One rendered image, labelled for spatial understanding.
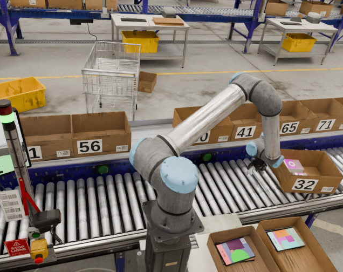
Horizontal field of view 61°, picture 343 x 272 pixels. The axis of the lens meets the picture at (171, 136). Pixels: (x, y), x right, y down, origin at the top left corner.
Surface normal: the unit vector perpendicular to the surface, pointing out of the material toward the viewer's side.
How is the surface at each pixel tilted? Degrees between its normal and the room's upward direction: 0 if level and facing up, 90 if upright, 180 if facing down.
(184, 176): 4
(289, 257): 2
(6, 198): 90
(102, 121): 89
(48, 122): 90
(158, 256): 90
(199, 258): 0
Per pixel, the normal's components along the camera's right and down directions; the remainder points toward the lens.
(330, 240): 0.10, -0.80
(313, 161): 0.04, 0.58
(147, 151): -0.21, -0.64
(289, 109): 0.26, 0.59
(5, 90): 0.66, 0.44
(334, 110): -0.96, 0.07
